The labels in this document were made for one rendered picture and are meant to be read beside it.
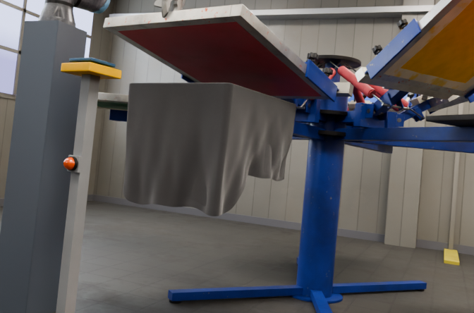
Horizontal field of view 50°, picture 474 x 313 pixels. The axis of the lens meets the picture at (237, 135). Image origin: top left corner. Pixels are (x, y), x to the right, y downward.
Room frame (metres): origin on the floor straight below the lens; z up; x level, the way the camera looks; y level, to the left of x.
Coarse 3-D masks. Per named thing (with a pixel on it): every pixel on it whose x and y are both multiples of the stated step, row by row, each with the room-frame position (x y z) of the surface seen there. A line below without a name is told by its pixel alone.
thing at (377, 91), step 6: (336, 66) 2.73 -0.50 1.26; (342, 66) 2.68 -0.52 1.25; (348, 66) 2.80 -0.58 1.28; (342, 72) 2.65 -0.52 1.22; (348, 72) 2.62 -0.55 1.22; (330, 78) 2.62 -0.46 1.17; (348, 78) 2.60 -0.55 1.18; (354, 78) 2.57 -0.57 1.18; (354, 84) 2.56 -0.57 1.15; (360, 84) 2.52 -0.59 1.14; (366, 84) 2.51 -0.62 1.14; (354, 90) 3.00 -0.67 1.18; (360, 90) 2.52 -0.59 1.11; (366, 90) 2.48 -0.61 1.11; (372, 90) 2.46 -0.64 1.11; (378, 90) 2.58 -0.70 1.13; (384, 90) 2.55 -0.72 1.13; (354, 96) 3.05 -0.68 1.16; (360, 96) 3.04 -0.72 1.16; (366, 96) 2.49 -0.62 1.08; (372, 96) 2.48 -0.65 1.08; (378, 96) 2.90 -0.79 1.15; (360, 102) 3.08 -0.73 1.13; (402, 102) 2.76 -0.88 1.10; (396, 108) 2.89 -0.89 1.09
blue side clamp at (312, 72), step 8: (312, 64) 1.92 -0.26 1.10; (312, 72) 1.92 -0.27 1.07; (320, 72) 1.98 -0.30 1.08; (312, 80) 1.93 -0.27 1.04; (320, 80) 1.99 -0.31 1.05; (328, 80) 2.06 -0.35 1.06; (320, 88) 2.00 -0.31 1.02; (328, 88) 2.06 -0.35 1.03; (336, 88) 2.14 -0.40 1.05; (328, 96) 2.07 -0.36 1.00
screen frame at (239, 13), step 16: (128, 16) 1.75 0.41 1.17; (144, 16) 1.71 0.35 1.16; (160, 16) 1.67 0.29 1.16; (176, 16) 1.63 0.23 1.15; (192, 16) 1.59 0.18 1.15; (208, 16) 1.56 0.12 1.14; (224, 16) 1.52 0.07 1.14; (240, 16) 1.50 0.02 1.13; (112, 32) 1.84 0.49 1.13; (256, 32) 1.60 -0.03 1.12; (272, 32) 1.66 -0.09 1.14; (144, 48) 1.95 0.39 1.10; (272, 48) 1.70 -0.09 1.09; (288, 48) 1.77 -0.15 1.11; (288, 64) 1.83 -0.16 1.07; (304, 64) 1.88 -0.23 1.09; (192, 80) 2.26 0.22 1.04; (304, 80) 1.97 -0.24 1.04; (272, 96) 2.27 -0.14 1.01; (288, 96) 2.22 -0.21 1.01
